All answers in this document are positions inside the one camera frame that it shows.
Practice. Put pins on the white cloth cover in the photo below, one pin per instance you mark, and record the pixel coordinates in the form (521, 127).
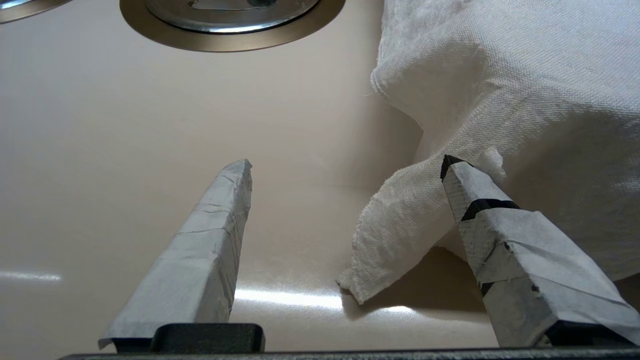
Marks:
(500, 90)

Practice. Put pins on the steel lid, flat-ladle pot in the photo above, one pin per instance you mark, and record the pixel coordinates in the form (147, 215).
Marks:
(225, 20)

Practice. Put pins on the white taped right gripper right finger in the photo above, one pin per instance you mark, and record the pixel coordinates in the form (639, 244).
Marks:
(530, 270)

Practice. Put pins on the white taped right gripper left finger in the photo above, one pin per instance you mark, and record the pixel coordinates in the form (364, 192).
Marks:
(200, 260)

